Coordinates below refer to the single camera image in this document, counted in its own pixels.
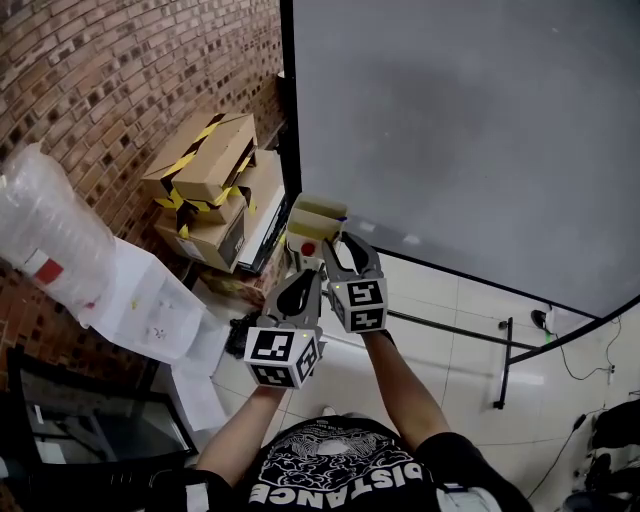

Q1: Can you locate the white box with red dot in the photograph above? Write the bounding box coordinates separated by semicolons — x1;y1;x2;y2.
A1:
286;193;350;261

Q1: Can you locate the black power cable with adapter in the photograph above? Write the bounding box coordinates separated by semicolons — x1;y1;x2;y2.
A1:
524;412;589;501

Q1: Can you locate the white paper sheet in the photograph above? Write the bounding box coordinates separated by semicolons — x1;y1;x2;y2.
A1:
168;312;236;432

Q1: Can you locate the black bag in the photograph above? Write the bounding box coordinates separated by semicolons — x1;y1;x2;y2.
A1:
591;398;640;451

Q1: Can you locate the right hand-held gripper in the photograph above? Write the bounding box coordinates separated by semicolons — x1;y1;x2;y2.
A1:
322;230;390;335

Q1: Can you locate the black tangled bundle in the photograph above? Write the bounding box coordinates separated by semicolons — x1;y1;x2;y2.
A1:
225;313;262;359

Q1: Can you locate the brown cardboard box white label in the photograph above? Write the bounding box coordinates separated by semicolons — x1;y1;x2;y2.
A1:
153;198;250;275

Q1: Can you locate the person's right forearm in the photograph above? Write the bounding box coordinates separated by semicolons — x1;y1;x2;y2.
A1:
360;329;451;451

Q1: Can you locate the cardboard box yellow-black tape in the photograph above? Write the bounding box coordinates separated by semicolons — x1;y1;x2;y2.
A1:
141;111;259;226

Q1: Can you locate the person's left forearm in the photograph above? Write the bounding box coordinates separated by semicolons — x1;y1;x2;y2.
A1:
195;384;289;486

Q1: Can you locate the black framed glass panel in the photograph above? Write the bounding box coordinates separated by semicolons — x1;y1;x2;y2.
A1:
5;343;200;469

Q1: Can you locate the black floor cable white plug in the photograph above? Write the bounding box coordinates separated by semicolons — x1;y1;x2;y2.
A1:
556;315;624;381

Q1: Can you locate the printed cardboard box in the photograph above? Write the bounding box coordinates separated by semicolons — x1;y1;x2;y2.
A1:
198;244;289;307

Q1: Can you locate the small waste bin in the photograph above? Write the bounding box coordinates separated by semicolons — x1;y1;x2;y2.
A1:
285;252;324;275

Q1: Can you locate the large grey board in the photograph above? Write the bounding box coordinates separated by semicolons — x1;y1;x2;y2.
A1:
277;0;640;411

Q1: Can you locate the person's black printed shirt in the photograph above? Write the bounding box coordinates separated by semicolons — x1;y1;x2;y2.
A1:
144;417;534;512

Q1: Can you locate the black sports shoe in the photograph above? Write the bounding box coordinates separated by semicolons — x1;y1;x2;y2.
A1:
583;452;617;494

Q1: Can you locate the clear plastic roll red label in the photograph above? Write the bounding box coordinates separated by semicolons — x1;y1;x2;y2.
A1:
0;142;119;329

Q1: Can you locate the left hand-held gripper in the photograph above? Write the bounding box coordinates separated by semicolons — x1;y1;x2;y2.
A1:
243;268;329;391

